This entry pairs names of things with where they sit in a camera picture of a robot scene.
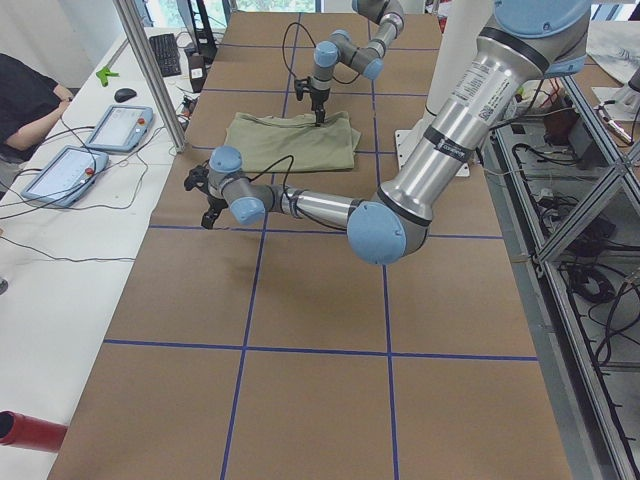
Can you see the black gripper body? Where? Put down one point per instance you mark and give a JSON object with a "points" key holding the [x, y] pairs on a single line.
{"points": [[317, 100], [214, 204]]}

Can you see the olive green long-sleeve shirt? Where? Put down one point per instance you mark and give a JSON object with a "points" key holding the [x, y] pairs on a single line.
{"points": [[297, 143]]}

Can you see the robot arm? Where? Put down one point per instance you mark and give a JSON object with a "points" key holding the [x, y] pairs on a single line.
{"points": [[479, 69], [339, 48]]}

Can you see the far teach pendant tablet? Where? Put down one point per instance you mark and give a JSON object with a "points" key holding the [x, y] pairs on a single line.
{"points": [[120, 129]]}

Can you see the teach pendant tablet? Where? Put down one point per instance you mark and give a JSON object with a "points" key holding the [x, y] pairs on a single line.
{"points": [[120, 129], [66, 177]]}

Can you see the black computer mouse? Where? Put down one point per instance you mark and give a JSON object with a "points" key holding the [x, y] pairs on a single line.
{"points": [[124, 94]]}

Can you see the near teach pendant tablet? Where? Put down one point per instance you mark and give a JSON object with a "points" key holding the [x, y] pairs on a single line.
{"points": [[66, 177]]}

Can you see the black keyboard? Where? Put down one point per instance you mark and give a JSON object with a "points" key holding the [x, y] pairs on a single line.
{"points": [[166, 53]]}

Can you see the green clamp tool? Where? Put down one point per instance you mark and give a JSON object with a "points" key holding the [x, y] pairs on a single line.
{"points": [[104, 74]]}

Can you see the seated person in black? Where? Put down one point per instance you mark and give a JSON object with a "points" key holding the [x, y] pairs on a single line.
{"points": [[31, 105]]}

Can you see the red cylinder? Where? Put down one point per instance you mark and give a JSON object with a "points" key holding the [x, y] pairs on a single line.
{"points": [[26, 432]]}

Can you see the aluminium frame post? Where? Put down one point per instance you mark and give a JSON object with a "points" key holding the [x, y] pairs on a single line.
{"points": [[135, 33]]}

